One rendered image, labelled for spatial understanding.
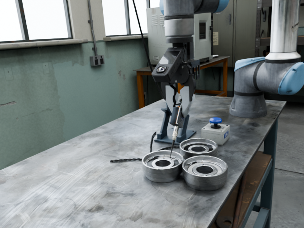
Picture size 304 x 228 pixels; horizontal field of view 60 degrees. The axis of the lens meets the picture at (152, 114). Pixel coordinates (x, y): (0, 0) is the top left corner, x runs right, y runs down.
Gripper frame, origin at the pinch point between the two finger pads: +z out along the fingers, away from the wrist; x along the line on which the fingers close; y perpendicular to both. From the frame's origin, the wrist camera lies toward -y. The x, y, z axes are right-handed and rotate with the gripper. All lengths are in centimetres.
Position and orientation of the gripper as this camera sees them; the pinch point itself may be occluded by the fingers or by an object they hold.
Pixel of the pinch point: (178, 113)
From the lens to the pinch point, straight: 73.1
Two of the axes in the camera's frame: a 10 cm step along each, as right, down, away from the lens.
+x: -8.6, -0.9, 5.0
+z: 0.6, 9.6, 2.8
